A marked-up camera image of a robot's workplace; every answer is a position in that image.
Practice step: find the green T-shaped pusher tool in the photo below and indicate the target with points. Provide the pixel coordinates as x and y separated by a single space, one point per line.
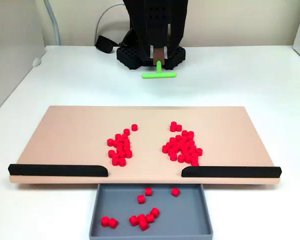
159 75

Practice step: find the red cylindrical granule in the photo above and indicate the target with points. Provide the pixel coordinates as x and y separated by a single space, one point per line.
141 199
169 145
192 152
195 164
125 136
133 221
194 160
188 157
175 192
126 140
186 153
118 136
173 124
185 133
173 129
148 191
105 221
192 148
150 218
176 143
115 156
141 217
110 142
182 142
115 162
144 225
179 127
175 148
184 149
178 137
188 145
128 153
173 157
181 146
165 149
126 131
171 151
126 148
190 134
120 150
134 127
122 162
120 145
195 155
115 143
155 212
190 137
126 144
113 223
181 158
172 140
121 140
184 138
121 155
199 151
111 153
191 142

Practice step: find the grey tray container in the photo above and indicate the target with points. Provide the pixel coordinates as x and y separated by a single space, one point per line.
185 220

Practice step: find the thick white conduit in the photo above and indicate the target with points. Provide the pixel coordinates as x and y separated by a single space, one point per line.
56 35

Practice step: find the small white panel foot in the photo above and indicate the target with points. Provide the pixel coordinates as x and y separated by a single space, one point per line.
36 62

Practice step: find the beige board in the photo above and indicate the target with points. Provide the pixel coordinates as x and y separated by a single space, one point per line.
65 137

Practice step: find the black rail strip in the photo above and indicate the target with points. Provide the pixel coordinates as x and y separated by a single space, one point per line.
52 170
230 172

